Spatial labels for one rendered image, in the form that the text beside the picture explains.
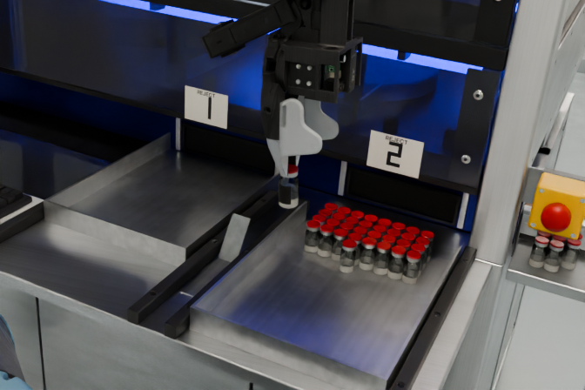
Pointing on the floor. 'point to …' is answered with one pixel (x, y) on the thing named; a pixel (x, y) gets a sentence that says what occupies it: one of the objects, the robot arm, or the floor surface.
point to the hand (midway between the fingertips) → (283, 159)
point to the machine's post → (514, 140)
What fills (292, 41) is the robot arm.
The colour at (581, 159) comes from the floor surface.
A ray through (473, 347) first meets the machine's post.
